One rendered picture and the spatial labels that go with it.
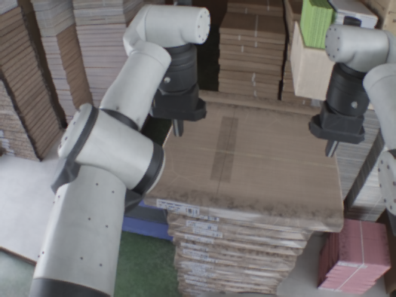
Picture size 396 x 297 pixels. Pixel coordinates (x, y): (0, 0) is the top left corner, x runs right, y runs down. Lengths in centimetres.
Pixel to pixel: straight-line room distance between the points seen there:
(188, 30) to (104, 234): 33
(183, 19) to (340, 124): 35
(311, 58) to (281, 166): 46
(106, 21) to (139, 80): 186
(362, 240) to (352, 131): 96
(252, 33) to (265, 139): 151
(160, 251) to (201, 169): 118
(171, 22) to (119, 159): 25
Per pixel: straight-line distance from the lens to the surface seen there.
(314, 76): 110
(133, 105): 40
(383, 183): 38
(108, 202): 34
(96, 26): 232
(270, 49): 228
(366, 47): 50
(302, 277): 172
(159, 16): 51
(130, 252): 186
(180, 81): 53
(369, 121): 124
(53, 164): 242
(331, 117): 57
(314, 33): 105
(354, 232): 151
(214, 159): 74
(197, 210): 66
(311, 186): 72
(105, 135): 35
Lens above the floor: 163
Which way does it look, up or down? 43 degrees down
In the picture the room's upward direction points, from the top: 2 degrees counter-clockwise
